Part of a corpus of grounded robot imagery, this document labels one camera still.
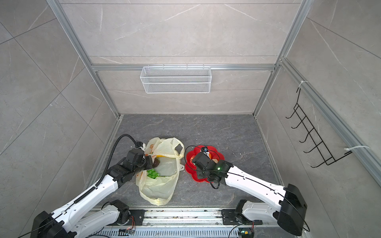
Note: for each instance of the red flower-shaped plastic bowl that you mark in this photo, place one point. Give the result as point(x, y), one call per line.
point(191, 152)

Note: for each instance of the green fake vegetable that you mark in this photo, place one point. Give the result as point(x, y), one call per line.
point(152, 173)

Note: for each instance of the cream plastic bag orange print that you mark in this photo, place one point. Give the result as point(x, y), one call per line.
point(159, 191)

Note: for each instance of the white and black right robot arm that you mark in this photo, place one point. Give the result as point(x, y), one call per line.
point(285, 205)

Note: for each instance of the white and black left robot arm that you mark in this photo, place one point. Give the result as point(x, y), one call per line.
point(71, 220)

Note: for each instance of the white zip tie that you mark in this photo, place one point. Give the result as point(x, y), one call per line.
point(356, 147)

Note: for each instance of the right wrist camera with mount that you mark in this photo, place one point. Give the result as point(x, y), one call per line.
point(205, 151)

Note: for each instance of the white wire mesh basket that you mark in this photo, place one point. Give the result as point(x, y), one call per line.
point(176, 79)

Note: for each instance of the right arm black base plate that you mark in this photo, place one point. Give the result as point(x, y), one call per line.
point(230, 217)

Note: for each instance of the aluminium rail base frame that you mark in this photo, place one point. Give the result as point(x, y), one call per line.
point(188, 223)

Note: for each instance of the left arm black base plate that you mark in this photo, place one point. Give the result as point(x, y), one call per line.
point(134, 217)

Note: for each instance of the black wire hook rack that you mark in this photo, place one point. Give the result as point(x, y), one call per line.
point(313, 135)

